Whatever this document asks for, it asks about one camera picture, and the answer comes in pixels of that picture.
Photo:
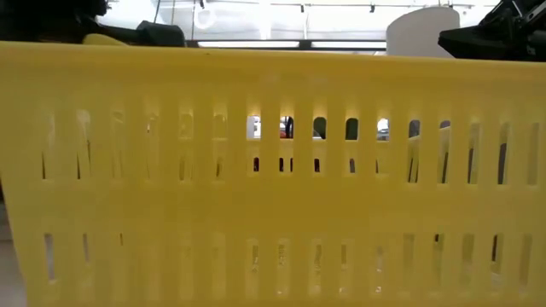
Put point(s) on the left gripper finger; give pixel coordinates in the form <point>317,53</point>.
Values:
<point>121,34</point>

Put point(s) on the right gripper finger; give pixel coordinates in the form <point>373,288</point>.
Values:
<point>486,44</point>

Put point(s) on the yellow plastic basket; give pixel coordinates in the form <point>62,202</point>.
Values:
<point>273,204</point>
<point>102,40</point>

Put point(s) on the dark grey rounded object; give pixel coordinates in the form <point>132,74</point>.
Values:
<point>161,34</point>

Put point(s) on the black overhead beam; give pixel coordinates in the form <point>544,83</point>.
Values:
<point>305,44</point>

